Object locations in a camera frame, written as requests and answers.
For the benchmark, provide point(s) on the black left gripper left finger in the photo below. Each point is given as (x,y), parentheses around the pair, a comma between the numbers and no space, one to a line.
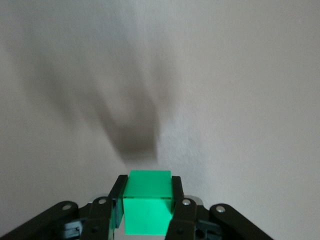
(97,217)

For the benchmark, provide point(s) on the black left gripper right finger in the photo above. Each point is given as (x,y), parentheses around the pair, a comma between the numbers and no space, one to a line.
(185,217)

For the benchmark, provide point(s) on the green cube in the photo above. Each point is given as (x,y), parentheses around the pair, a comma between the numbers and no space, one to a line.
(145,212)

